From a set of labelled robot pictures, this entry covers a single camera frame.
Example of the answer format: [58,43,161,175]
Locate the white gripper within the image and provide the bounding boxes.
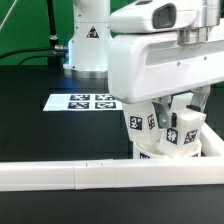
[108,27,224,129]

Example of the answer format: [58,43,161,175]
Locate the white round stool seat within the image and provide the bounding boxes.
[133,140,202,159]

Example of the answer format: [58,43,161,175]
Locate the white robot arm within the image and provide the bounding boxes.
[64,0,224,126]

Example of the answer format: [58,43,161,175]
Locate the white sheet with tags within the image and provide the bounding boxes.
[44,93,122,112]

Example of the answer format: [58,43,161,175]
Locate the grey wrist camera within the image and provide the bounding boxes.
[109,0,196,33]

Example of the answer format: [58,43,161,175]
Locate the black cable with connector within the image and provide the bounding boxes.
[0,44,70,65]

